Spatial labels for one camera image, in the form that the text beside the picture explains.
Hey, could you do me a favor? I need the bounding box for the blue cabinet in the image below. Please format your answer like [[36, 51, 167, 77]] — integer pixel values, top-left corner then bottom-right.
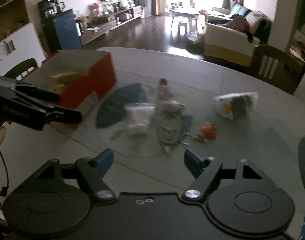
[[42, 9, 83, 53]]

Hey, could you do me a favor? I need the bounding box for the wooden dining chair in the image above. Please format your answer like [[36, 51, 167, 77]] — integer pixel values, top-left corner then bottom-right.
[[250, 45, 304, 95]]

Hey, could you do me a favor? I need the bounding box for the small white stool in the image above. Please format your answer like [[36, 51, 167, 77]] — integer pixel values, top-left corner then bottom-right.
[[178, 22, 188, 35]]

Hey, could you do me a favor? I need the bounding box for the beige sponge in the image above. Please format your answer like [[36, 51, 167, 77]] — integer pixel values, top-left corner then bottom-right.
[[49, 72, 82, 85]]

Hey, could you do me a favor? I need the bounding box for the grey white pouch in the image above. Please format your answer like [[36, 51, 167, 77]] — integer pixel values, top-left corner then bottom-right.
[[162, 100, 186, 114]]

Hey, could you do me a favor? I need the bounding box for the red white cardboard box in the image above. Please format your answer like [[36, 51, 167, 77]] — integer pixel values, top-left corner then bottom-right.
[[24, 50, 117, 119]]

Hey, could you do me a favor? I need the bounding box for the cream yellow sofa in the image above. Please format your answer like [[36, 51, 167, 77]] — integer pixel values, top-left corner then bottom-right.
[[195, 3, 271, 67]]

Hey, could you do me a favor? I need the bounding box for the cotton swab bag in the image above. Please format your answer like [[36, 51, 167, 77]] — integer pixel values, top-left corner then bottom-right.
[[124, 103, 156, 136]]

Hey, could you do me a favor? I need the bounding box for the coffee table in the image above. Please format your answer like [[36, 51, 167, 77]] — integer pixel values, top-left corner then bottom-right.
[[169, 7, 200, 27]]

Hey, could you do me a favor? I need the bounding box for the orange toy keychain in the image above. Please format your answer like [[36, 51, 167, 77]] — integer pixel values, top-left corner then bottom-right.
[[179, 122, 217, 145]]

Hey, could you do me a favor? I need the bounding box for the small red white packet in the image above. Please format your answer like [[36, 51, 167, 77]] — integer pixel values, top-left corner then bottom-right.
[[157, 79, 174, 101]]

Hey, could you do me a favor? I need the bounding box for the wooden TV cabinet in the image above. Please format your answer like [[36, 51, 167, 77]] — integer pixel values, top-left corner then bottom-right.
[[80, 5, 143, 46]]

